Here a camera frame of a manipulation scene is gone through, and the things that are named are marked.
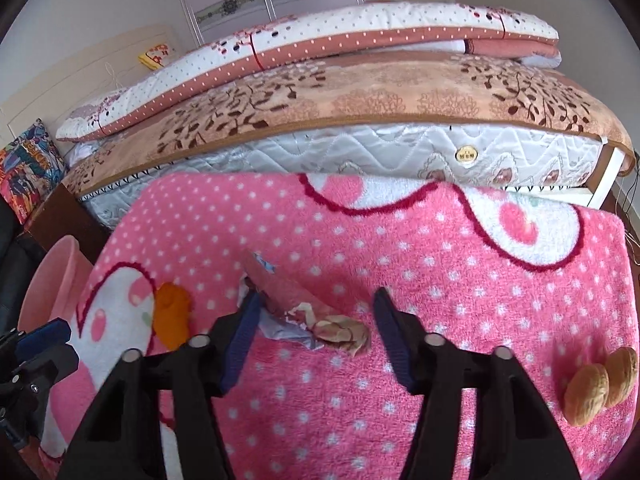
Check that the cream wooden headboard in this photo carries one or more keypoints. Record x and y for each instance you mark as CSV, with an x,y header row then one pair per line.
x,y
75,75

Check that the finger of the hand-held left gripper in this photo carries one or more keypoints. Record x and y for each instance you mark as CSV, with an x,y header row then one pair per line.
x,y
47,332

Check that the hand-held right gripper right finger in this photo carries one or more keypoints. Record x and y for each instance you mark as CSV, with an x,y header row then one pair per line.
x,y
392,340

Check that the folded salmon pink blanket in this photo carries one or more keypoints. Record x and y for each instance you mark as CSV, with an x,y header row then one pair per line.
x,y
515,50

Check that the bed with brown cover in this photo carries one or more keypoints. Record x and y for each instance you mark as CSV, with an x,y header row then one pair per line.
x,y
375,90

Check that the white wrapper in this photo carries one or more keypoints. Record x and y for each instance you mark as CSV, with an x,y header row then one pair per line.
x,y
285,332

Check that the round brown walnut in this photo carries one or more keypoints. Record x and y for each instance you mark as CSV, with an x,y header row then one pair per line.
x,y
586,395
622,372

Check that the beige shell pieces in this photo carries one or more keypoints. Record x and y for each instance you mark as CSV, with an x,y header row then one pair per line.
x,y
345,335

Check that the yellow flower-print pillow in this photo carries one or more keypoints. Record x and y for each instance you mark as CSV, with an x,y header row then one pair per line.
x,y
156,55

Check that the white quilted mattress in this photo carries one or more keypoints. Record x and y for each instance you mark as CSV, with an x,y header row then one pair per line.
x,y
350,152

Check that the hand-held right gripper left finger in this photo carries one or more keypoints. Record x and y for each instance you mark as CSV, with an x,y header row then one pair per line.
x,y
245,332

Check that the colourful printed cushion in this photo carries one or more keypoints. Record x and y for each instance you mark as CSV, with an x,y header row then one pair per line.
x,y
27,165

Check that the brown wooden nightstand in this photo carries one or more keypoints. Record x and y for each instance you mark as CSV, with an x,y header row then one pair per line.
x,y
65,220

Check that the pink polka-dot plush blanket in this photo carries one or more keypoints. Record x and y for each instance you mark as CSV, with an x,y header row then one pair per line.
x,y
400,250

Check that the black leather chair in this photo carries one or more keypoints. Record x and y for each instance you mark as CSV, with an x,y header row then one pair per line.
x,y
17,265

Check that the white bed frame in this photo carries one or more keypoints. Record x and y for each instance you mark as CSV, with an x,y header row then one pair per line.
x,y
607,175

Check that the pink plastic bin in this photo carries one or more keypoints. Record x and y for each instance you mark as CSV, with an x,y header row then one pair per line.
x,y
55,285

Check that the pink sausage wrapper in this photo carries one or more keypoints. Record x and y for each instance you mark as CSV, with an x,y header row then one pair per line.
x,y
285,285

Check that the white polka-dot tree-print quilt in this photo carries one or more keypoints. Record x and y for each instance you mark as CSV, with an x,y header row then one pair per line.
x,y
325,30

